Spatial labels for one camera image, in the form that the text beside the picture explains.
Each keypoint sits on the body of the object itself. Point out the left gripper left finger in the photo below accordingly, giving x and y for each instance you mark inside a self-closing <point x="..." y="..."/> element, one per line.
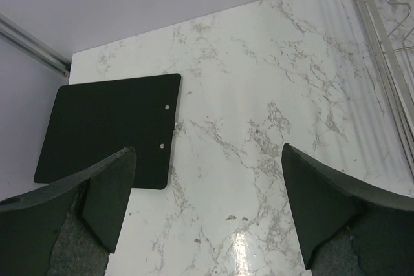
<point x="71" y="226"/>

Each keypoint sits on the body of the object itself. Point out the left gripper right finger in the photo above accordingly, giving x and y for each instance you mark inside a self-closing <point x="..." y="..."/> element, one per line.
<point x="346" y="226"/>

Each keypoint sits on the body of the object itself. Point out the metal wire dish rack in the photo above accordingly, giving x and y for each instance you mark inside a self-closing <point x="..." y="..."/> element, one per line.
<point x="388" y="26"/>

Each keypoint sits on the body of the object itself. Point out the black square plate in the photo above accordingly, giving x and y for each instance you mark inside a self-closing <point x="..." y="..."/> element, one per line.
<point x="91" y="121"/>

